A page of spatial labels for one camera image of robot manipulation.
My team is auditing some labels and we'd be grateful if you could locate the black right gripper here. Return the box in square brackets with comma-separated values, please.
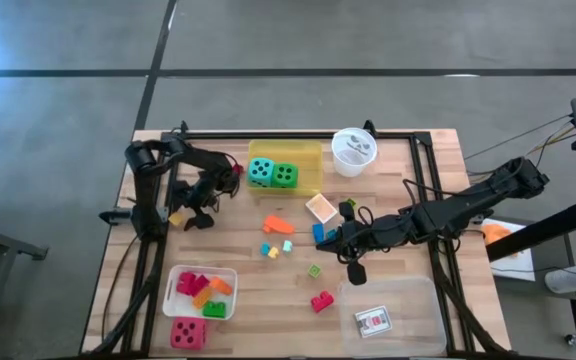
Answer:
[316, 201, 412, 287]

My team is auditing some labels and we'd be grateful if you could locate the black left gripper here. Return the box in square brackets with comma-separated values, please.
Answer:
[171, 159, 242, 231]

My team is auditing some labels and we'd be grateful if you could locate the teal foam die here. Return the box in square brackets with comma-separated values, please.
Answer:
[246, 157, 276, 189]

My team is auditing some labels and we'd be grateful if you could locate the red large toy block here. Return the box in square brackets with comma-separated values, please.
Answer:
[176, 271, 197, 295]
[190, 274, 210, 297]

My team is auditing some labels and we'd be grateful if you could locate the playing card box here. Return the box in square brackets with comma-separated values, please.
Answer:
[353, 305, 393, 339]

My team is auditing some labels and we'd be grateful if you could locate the orange wedge toy block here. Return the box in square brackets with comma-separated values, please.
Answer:
[209, 276, 234, 296]

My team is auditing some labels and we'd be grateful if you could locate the green foam die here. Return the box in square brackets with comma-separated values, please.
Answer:
[271, 162, 300, 190]

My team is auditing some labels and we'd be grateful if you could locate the green large toy block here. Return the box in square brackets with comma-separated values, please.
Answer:
[201, 300, 228, 320]

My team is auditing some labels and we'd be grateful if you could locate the red foam die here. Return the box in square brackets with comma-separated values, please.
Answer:
[170, 316, 208, 351]

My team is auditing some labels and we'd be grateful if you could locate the small tan square dish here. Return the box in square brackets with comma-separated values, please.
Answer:
[305, 192, 339, 225]

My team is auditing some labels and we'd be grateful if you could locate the red stepped toy block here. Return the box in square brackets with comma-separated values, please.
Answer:
[310, 290, 335, 314]

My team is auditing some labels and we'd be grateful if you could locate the orange curved toy block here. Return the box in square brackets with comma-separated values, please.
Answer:
[261, 214, 297, 236]

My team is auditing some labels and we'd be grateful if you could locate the white round cup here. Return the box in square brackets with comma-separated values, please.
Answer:
[331, 127, 378, 178]

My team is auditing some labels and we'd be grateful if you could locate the orange flat studded block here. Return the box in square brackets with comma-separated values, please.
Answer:
[191, 286, 215, 310]

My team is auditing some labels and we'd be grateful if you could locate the clear plastic bin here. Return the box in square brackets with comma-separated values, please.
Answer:
[337, 275, 448, 357]

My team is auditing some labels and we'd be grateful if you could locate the yellow translucent bin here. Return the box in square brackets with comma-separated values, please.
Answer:
[246, 138, 324, 197]

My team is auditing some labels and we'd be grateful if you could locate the orange object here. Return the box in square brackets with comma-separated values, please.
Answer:
[481, 223, 519, 246]

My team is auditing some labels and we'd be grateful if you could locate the white paper sheet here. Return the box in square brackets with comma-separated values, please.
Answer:
[480, 217, 537, 282]

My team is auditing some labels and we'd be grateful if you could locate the black slanted beam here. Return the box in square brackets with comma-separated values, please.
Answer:
[485, 197, 576, 262]

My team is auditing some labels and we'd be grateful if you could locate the white plastic handled bin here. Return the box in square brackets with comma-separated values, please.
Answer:
[162, 264, 239, 321]

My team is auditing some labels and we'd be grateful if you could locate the black aluminium table frame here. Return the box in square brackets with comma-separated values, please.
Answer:
[87, 119, 514, 359]

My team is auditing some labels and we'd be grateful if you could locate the grey floor cable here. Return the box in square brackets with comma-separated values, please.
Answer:
[462, 113, 576, 162]

